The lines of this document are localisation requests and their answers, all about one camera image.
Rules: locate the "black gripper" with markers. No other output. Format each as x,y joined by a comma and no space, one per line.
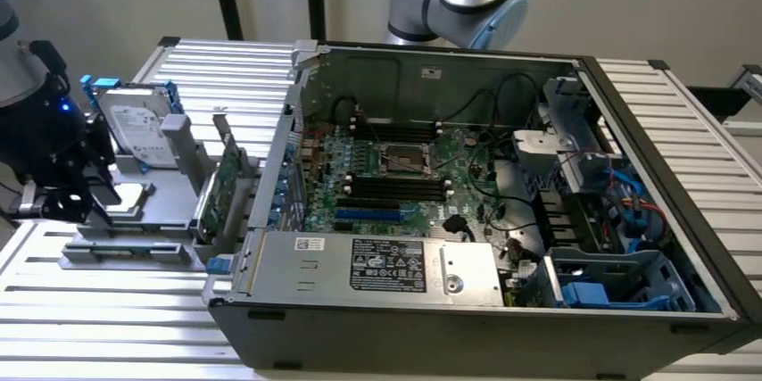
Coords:
47,140

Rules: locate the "blue expansion slot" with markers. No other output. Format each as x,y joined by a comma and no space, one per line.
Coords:
366,214

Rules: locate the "black expansion slot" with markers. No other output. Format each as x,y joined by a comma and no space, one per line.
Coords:
366,226

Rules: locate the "black RAM slot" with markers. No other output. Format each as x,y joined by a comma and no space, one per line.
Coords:
396,122
396,132
396,198
396,127
396,192
396,186
396,180

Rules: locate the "silver hard disk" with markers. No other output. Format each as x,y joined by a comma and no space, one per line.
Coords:
141,126

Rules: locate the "blue disk caddy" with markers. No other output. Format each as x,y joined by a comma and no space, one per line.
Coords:
106,82

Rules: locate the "silver CPU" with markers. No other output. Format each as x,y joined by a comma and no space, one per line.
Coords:
134,200

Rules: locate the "grey parts rack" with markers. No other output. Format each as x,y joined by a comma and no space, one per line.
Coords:
161,220

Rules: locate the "green graphics card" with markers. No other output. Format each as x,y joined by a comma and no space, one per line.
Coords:
224,189

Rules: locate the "blue case latch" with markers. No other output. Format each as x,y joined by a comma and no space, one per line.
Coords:
220,264

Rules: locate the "silver power supply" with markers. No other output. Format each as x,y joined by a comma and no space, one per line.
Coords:
310,274

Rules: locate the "CPU socket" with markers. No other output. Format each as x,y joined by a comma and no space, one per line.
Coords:
402,159

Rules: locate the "green motherboard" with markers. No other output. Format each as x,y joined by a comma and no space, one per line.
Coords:
477,162

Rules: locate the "black open PC case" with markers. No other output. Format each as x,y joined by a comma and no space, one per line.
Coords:
417,336

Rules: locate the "white fan shroud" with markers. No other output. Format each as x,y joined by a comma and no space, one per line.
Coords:
536,142

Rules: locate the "grey metal disk bay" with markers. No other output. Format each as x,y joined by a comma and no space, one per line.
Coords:
572,131

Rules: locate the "blue-grey plastic disk bay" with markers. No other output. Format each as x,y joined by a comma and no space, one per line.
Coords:
632,274

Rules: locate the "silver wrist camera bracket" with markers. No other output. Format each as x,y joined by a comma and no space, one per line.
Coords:
29,198

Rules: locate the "black bracket plate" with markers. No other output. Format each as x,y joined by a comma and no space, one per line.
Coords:
712,102

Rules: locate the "aluminium profile frame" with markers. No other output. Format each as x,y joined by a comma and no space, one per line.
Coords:
748,82

